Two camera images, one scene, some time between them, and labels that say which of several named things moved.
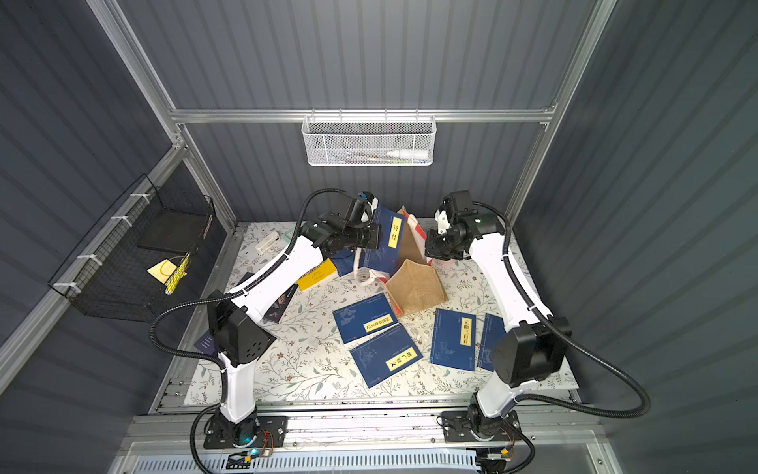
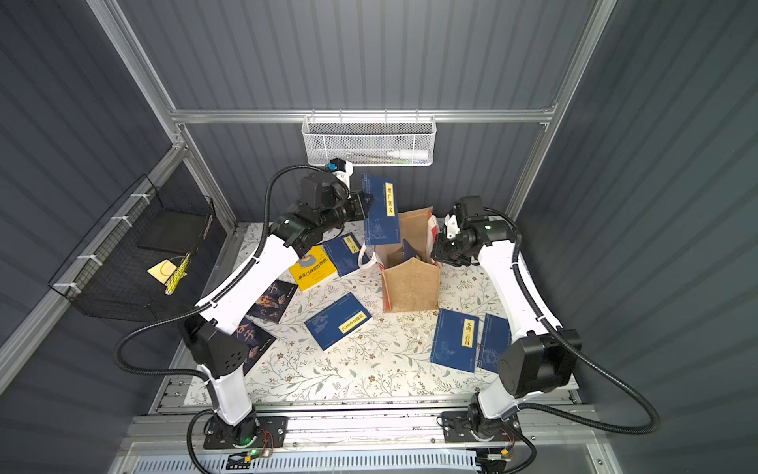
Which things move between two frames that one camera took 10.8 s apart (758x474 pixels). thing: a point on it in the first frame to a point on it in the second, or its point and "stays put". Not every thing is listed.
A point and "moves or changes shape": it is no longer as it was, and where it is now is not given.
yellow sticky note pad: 164,270 stays put
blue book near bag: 343,261 stays put
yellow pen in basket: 178,274 stays put
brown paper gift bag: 415,283 moves or changes shape
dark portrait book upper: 274,313 stays put
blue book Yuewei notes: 364,318 to 337,321
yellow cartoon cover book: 317,274 stays put
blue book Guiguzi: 492,330 stays put
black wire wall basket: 126,266 stays put
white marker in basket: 408,154 stays put
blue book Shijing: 387,257 to 407,252
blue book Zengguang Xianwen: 385,355 to 382,225
